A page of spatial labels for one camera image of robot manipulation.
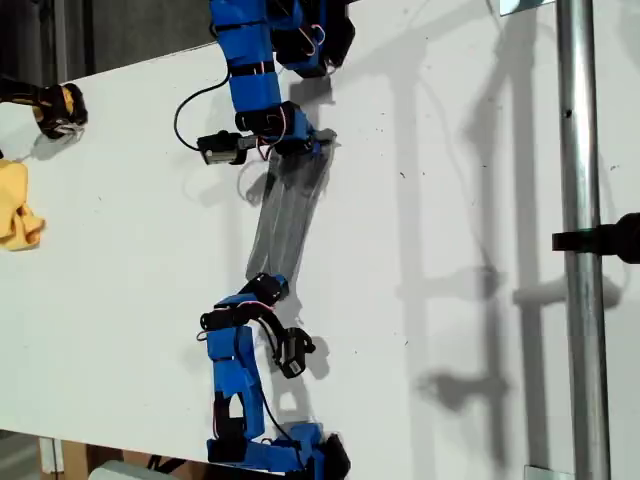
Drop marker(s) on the black clamp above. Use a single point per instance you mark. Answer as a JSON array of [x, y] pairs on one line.
[[620, 237]]

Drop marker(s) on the black and yellow power tool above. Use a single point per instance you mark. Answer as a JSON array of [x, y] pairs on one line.
[[55, 107]]

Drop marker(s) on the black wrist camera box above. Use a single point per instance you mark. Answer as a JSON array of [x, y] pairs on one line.
[[294, 357], [217, 150]]

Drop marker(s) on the steel post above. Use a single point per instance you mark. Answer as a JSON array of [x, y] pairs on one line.
[[580, 150]]

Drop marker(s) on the short black camera stalk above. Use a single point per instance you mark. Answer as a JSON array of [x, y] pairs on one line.
[[270, 322], [247, 142]]

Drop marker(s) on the white table leg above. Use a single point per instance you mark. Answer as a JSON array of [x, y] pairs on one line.
[[50, 455]]

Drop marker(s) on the grey striped towel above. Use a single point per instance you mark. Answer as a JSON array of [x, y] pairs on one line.
[[285, 225]]

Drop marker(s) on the yellow cloth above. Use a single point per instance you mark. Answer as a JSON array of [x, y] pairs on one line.
[[12, 200]]

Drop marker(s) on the pale grey container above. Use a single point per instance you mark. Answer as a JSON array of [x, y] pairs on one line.
[[120, 472]]

